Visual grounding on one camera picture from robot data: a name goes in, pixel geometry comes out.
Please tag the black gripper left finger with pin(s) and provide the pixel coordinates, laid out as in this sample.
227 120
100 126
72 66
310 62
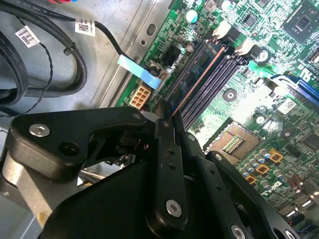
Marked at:
74 124

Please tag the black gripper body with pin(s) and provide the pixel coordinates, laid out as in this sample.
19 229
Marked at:
104 211

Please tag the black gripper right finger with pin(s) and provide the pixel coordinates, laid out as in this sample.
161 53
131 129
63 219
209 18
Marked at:
224 189

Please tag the RAM stick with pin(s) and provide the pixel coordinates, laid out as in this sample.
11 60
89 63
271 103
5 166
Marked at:
197 72

